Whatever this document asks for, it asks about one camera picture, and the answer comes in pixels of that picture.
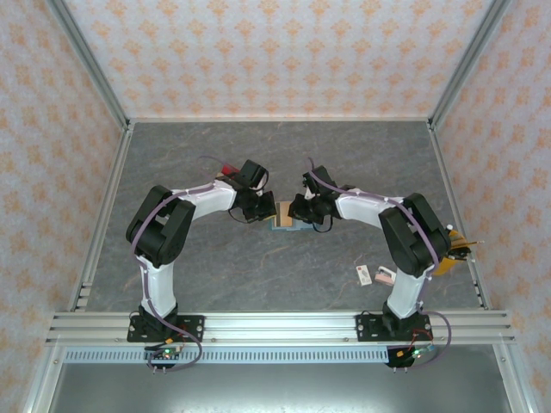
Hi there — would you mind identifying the aluminium side rail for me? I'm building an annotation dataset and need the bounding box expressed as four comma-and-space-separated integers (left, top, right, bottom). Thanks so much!
427, 121, 492, 311
66, 122, 135, 313

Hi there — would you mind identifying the grey slotted cable duct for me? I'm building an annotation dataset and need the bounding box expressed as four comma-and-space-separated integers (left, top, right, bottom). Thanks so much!
63, 347, 391, 365

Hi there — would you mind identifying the blue card holder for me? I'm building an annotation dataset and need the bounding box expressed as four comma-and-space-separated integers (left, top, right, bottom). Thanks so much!
267, 200, 315, 234

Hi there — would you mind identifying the aluminium frame leg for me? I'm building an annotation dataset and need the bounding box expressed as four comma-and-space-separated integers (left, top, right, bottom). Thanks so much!
492, 343, 533, 413
21, 343, 65, 413

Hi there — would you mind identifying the controller circuit board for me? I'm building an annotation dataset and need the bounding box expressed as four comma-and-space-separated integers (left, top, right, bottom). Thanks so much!
387, 343, 436, 371
144, 346, 182, 373

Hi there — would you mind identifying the aluminium mounting rail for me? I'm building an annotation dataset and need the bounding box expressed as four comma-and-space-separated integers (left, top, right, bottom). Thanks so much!
46, 312, 517, 345

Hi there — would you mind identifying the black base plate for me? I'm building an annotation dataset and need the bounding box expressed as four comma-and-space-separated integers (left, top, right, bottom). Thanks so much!
355, 313, 433, 343
127, 314, 207, 343

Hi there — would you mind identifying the grey metal panel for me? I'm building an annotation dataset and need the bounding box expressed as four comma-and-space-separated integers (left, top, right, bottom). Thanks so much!
45, 363, 516, 413

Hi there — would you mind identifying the tan brown card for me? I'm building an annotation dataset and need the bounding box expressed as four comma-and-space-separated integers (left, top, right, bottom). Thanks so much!
275, 201, 295, 228

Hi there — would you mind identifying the aluminium frame post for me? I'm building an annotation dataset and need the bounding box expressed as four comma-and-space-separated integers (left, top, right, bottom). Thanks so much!
45, 0, 133, 133
428, 0, 517, 130

